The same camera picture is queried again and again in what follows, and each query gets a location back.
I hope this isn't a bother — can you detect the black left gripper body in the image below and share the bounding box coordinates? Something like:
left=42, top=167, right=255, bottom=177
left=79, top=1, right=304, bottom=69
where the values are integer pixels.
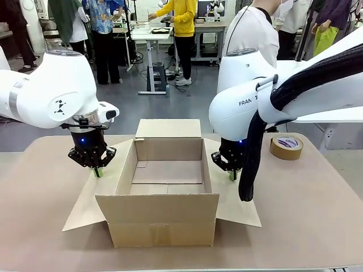
left=70, top=129, right=108, bottom=168

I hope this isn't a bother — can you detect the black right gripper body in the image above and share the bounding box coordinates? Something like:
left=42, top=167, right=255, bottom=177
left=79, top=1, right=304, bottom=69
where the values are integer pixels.
left=220, top=138, right=248, bottom=171

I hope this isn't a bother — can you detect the brown packing tape roll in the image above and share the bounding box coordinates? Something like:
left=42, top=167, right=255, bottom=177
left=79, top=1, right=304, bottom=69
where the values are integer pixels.
left=269, top=133, right=304, bottom=161

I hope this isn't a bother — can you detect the brown cardboard box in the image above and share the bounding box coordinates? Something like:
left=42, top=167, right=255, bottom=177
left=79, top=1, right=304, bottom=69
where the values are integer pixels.
left=61, top=118, right=262, bottom=248

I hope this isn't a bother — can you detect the black step stool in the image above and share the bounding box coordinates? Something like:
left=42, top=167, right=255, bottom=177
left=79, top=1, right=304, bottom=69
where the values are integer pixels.
left=146, top=63, right=168, bottom=93

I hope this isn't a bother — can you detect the person in blue patterned shirt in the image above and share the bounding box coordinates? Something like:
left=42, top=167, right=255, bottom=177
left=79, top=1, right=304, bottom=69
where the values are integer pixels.
left=84, top=0, right=125, bottom=85

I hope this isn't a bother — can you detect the person in cream sweater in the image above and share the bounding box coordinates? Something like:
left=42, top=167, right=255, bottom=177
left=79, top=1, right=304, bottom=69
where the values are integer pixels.
left=221, top=0, right=307, bottom=70

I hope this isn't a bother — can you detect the white standing desk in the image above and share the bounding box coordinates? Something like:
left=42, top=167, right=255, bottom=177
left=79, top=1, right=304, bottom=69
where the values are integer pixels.
left=130, top=25, right=174, bottom=96

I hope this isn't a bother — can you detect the person with green scarf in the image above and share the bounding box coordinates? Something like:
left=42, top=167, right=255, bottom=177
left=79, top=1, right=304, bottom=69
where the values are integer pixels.
left=47, top=0, right=89, bottom=55

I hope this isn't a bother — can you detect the wooden top work table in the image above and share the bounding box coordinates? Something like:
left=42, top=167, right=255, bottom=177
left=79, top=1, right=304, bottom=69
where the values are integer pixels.
left=194, top=20, right=228, bottom=66

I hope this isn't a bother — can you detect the person in dark clothes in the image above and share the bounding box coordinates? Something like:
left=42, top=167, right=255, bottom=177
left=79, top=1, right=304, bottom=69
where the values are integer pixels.
left=0, top=0, right=38, bottom=73

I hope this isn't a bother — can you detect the black stand pole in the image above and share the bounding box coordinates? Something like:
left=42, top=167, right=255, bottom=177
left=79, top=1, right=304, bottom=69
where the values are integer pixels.
left=294, top=0, right=316, bottom=62

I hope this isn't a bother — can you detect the person in yellow hoodie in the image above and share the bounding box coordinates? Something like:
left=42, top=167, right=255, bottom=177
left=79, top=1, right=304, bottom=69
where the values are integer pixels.
left=147, top=0, right=199, bottom=86

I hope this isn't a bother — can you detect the yellow-green bag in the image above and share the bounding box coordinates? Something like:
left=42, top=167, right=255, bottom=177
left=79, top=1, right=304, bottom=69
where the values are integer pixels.
left=313, top=26, right=340, bottom=57

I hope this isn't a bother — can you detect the person in purple top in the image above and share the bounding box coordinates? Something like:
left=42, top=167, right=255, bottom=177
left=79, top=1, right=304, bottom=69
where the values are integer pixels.
left=311, top=0, right=361, bottom=38

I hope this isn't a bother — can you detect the black braided cable sleeve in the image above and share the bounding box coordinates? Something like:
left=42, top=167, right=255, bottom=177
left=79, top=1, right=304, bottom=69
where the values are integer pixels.
left=238, top=44, right=363, bottom=202

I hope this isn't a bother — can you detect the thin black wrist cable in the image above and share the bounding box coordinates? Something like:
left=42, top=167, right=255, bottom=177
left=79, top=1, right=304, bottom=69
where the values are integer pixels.
left=60, top=118, right=110, bottom=131

